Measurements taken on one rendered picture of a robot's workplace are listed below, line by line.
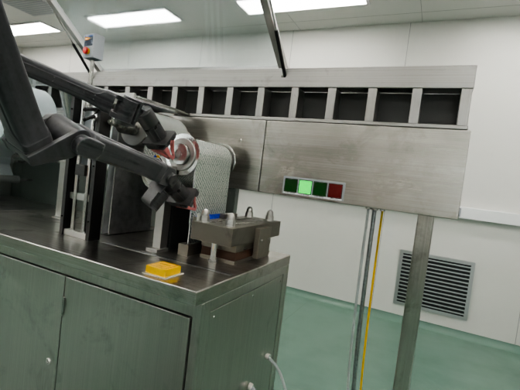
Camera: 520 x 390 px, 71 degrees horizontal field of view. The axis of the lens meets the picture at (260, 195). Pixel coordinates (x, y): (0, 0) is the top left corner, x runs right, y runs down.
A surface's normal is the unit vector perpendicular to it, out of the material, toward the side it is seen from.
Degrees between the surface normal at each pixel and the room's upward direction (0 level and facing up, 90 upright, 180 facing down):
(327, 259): 90
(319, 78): 90
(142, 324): 90
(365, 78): 90
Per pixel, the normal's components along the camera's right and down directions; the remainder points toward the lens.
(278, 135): -0.43, 0.00
